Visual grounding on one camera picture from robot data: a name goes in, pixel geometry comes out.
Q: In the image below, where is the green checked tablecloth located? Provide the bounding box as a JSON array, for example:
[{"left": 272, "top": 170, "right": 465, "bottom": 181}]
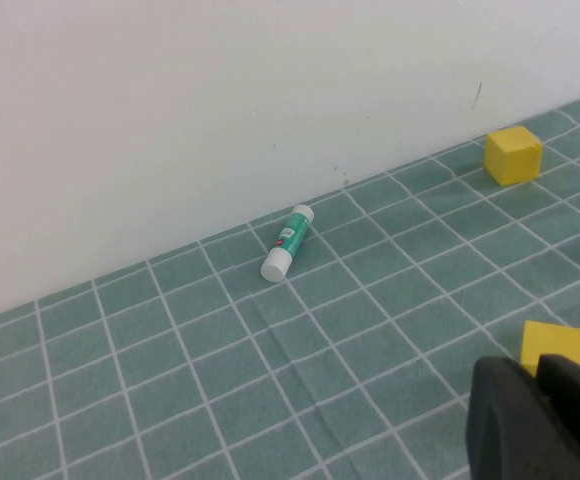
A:
[{"left": 0, "top": 87, "right": 580, "bottom": 480}]

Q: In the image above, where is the yellow cube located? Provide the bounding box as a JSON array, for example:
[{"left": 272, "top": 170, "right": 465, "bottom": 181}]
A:
[
  {"left": 484, "top": 125, "right": 544, "bottom": 189},
  {"left": 519, "top": 320, "right": 580, "bottom": 379}
]

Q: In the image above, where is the green white glue stick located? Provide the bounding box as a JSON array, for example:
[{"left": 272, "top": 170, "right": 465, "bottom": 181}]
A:
[{"left": 259, "top": 203, "right": 316, "bottom": 285}]

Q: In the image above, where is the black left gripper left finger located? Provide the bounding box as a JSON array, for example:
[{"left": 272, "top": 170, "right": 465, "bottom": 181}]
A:
[{"left": 466, "top": 355, "right": 579, "bottom": 480}]

